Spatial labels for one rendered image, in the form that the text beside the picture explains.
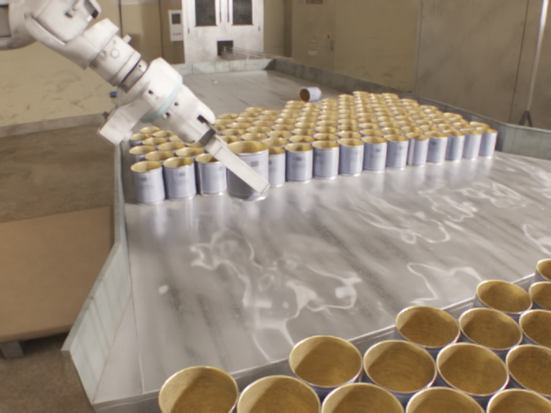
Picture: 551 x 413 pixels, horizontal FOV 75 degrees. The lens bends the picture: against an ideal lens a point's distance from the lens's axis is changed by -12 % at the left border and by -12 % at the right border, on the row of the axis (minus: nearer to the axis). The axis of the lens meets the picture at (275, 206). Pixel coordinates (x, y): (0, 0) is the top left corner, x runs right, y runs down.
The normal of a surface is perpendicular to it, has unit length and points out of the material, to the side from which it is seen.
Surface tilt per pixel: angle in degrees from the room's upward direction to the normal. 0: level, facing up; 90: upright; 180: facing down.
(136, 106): 111
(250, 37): 90
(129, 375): 0
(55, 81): 90
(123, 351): 0
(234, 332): 0
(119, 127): 95
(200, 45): 90
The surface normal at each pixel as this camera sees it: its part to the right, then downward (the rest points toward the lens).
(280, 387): -0.10, 0.40
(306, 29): 0.35, 0.40
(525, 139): -0.41, 0.40
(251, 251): 0.00, -0.90
